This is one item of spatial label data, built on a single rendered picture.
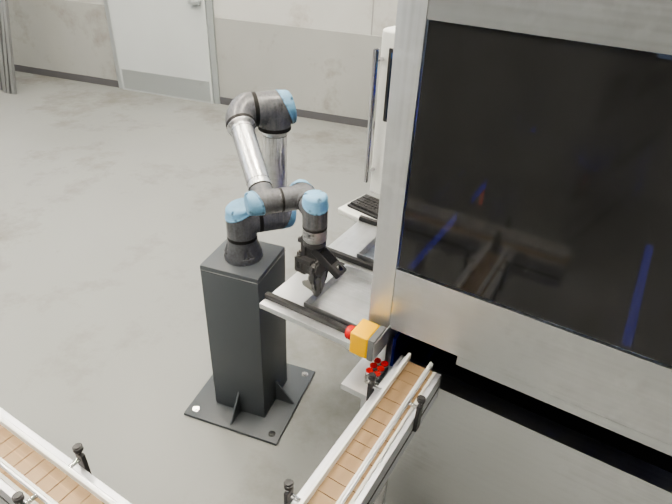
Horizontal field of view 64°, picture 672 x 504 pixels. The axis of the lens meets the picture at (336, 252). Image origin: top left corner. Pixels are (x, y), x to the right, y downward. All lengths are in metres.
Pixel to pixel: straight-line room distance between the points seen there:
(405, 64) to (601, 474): 1.08
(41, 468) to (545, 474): 1.22
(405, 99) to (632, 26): 0.43
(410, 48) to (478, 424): 0.98
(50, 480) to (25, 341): 1.94
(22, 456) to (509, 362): 1.14
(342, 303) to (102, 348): 1.63
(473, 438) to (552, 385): 0.32
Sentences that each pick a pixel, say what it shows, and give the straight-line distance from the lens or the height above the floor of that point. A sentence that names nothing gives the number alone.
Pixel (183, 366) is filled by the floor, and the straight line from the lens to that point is 2.87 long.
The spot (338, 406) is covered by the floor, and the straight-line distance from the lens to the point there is 2.63.
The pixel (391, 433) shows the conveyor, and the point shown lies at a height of 0.93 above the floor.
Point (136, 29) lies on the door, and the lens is 6.73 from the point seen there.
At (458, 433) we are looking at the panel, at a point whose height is 0.74.
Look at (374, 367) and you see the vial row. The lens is 1.51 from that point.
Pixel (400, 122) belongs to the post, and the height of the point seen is 1.59.
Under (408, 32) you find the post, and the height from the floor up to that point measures 1.77.
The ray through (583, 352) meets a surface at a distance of 1.33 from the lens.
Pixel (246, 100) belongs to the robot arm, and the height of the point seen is 1.42.
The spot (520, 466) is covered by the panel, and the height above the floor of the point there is 0.73.
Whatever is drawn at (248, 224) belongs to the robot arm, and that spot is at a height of 0.96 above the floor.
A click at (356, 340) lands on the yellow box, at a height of 1.01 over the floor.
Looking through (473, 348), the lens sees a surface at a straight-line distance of 1.42.
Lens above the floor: 1.99
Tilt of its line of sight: 33 degrees down
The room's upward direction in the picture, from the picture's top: 3 degrees clockwise
